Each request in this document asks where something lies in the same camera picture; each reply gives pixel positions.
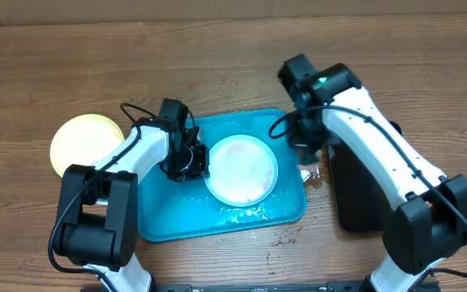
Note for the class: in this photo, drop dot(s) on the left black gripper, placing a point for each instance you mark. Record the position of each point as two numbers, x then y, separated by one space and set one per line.
199 171

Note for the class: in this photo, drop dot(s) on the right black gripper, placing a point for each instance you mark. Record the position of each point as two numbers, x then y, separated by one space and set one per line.
306 138

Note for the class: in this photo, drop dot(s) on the light blue plate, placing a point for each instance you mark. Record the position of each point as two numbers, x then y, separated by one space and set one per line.
242 170

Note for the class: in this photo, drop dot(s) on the yellow-green plate with red stain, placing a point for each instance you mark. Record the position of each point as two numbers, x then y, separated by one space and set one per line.
83 140

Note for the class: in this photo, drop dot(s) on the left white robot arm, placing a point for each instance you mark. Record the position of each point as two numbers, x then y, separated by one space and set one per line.
96 225

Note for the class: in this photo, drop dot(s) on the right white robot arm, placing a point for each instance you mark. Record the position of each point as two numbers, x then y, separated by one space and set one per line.
429 210

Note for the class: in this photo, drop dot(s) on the teal plastic tray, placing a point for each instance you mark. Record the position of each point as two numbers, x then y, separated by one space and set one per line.
170 210

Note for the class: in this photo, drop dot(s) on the black water tray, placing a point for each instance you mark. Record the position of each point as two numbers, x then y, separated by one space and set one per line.
361 205

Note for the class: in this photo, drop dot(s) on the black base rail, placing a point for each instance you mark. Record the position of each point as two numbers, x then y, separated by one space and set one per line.
331 286

